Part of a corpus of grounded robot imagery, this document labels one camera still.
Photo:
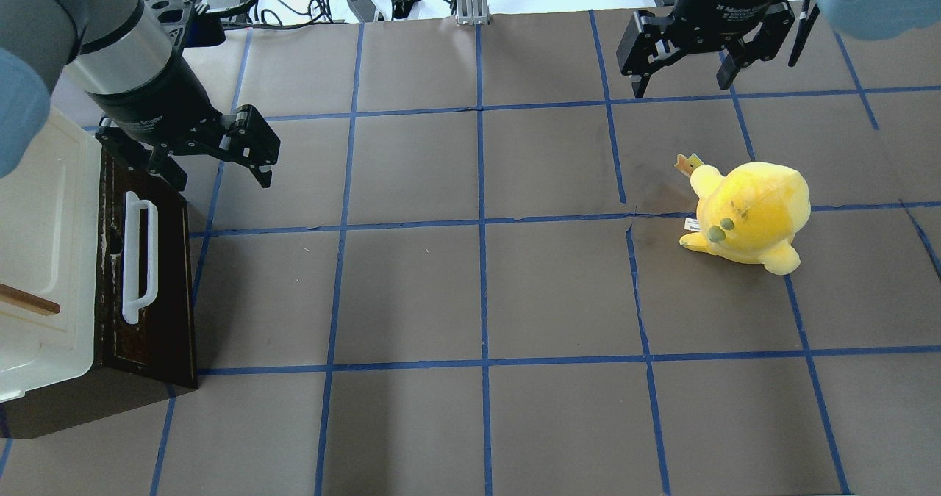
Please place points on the grey robot arm near drawer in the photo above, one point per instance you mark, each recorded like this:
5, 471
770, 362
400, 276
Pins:
128, 57

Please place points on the black gripper body near drawer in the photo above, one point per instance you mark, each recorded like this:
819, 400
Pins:
151, 101

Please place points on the white plastic storage box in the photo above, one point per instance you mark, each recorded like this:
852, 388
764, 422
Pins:
49, 247

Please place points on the dark brown wooden drawer cabinet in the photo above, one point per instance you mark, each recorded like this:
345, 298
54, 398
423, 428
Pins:
144, 347

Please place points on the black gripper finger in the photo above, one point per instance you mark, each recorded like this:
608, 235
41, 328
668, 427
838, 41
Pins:
765, 45
640, 52

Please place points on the black gripper finger drawer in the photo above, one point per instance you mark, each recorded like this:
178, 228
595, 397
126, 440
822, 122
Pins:
133, 155
244, 137

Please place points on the yellow plush toy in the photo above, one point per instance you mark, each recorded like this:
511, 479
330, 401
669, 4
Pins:
750, 216

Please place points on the white drawer handle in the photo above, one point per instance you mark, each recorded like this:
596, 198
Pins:
140, 257

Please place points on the brown wooden stick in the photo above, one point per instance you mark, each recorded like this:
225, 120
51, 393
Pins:
30, 302

